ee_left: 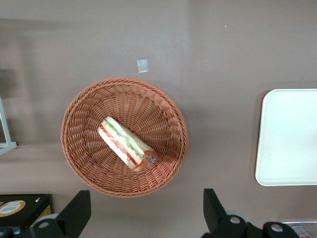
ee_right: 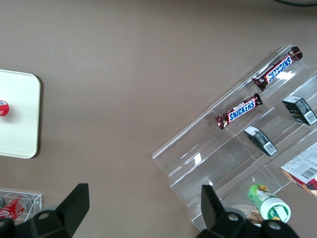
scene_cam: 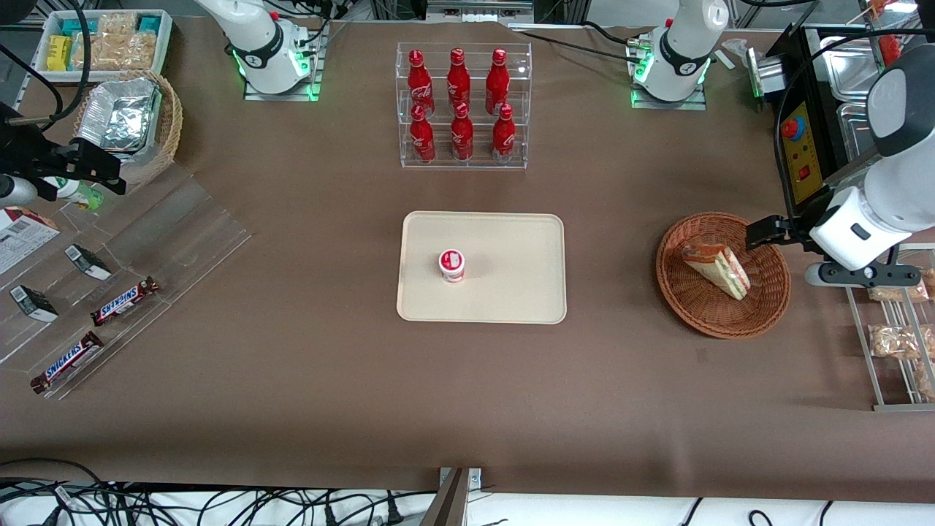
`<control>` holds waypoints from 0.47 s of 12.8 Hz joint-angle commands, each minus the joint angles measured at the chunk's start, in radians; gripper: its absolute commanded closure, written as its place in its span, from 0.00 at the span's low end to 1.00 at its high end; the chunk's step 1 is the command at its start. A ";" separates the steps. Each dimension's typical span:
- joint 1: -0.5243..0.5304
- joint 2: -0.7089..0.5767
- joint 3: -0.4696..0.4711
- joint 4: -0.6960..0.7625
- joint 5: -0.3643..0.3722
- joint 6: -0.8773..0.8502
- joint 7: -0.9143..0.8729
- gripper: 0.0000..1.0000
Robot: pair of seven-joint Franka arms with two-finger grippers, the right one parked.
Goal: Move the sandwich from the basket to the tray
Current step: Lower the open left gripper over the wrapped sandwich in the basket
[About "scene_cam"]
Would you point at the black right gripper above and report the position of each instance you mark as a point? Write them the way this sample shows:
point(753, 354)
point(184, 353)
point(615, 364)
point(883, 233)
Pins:
point(25, 157)

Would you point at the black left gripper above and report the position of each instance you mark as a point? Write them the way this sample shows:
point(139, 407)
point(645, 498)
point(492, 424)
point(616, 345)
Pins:
point(798, 226)

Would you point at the triangle sandwich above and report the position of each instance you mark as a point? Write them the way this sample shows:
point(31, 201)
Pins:
point(719, 269)

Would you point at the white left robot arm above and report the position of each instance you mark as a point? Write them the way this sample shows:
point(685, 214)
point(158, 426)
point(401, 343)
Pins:
point(679, 51)

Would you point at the aluminium foil tray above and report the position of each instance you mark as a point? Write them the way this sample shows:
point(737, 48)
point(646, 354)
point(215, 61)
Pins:
point(120, 113)

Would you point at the light wicker basket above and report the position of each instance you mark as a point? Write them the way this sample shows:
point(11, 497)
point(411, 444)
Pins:
point(169, 124)

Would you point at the brown wicker basket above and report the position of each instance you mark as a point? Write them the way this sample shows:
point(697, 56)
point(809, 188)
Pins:
point(701, 307)

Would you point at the beige plastic tray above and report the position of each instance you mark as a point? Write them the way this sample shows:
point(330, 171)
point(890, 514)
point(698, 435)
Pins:
point(504, 292)

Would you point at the green white small bottle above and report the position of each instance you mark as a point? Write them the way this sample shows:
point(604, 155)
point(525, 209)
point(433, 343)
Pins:
point(77, 191)

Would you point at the black food warmer appliance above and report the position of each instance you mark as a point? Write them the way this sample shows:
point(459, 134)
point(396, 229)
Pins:
point(803, 146)

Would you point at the small black white box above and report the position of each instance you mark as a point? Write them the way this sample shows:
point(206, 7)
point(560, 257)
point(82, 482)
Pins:
point(33, 303)
point(88, 261)

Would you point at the clear acrylic display stand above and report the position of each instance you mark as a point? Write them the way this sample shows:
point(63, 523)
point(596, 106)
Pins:
point(182, 234)

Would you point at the printed white cardboard box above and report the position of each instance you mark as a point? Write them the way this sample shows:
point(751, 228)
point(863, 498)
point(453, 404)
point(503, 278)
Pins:
point(22, 237)

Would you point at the clear cracker bag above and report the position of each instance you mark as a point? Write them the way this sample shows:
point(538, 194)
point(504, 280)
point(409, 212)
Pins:
point(117, 24)
point(117, 51)

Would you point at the yellow snack packet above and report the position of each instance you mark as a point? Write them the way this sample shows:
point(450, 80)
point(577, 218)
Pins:
point(60, 52)

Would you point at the steel warmer pan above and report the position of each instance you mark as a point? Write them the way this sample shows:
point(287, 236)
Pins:
point(851, 131)
point(847, 69)

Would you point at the snickers chocolate bar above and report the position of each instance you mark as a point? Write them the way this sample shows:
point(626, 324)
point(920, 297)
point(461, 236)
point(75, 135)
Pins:
point(124, 301)
point(67, 362)

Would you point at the clear bag of snacks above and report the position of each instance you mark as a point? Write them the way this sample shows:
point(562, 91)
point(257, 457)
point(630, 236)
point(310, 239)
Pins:
point(930, 283)
point(895, 341)
point(895, 294)
point(926, 380)

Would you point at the teal snack packet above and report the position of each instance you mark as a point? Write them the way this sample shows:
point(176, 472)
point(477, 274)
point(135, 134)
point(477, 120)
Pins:
point(77, 27)
point(150, 24)

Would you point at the white plastic bin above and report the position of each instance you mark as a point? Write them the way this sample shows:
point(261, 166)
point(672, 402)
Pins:
point(166, 33)

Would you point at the clear plastic wrapper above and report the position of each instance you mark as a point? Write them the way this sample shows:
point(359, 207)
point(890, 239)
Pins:
point(736, 47)

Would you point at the red food on skewer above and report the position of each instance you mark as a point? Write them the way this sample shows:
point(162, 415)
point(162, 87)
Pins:
point(890, 50)

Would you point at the red cola bottle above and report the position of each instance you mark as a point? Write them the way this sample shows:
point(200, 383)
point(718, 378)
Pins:
point(503, 139)
point(462, 139)
point(418, 84)
point(421, 139)
point(497, 80)
point(458, 77)

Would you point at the clear acrylic bottle rack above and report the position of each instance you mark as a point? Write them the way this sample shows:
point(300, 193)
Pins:
point(475, 157)

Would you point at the red white yogurt cup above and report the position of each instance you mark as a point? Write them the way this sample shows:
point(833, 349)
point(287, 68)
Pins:
point(452, 264)

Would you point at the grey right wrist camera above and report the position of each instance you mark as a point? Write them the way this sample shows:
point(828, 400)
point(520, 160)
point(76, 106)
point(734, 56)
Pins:
point(14, 191)

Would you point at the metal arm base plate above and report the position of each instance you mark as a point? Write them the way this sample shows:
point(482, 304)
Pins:
point(315, 80)
point(643, 102)

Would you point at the grey metal table bracket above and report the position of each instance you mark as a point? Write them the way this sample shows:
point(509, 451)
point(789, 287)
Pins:
point(473, 478)

